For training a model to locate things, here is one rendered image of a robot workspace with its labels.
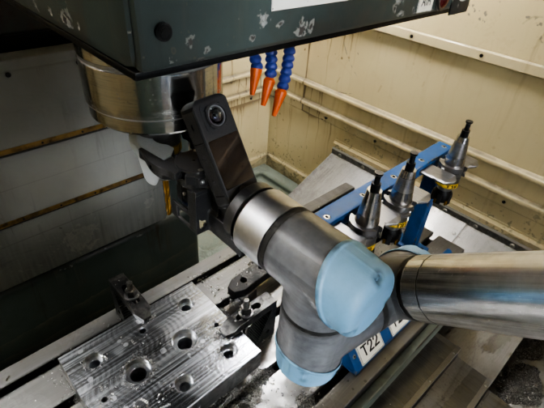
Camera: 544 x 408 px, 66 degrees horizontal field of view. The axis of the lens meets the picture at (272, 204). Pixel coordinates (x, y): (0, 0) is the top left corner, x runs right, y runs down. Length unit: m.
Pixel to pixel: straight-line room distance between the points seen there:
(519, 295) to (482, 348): 0.95
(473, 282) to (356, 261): 0.12
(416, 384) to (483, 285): 0.77
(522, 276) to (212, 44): 0.30
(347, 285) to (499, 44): 1.06
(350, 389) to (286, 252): 0.58
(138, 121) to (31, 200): 0.61
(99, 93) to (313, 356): 0.35
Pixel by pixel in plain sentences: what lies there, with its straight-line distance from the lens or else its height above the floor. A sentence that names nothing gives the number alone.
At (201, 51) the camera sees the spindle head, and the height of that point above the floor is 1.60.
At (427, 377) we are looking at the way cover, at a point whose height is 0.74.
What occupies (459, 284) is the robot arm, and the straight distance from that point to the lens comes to 0.43.
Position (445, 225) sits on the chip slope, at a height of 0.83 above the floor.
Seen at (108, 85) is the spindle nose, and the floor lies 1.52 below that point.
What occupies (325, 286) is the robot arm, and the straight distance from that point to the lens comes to 0.36.
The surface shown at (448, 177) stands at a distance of 0.98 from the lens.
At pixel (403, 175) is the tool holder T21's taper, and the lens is 0.81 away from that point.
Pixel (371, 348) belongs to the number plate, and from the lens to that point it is 0.95.
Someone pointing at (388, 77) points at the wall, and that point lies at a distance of 1.51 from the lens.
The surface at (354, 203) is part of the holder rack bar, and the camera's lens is 0.80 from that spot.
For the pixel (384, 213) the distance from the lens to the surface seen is 0.81.
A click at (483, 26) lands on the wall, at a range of 1.34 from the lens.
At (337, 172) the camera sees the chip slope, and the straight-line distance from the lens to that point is 1.66.
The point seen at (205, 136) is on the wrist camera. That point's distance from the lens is 0.42.
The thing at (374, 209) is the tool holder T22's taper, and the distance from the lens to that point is 0.73.
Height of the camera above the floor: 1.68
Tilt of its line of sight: 37 degrees down
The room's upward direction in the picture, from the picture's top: 5 degrees clockwise
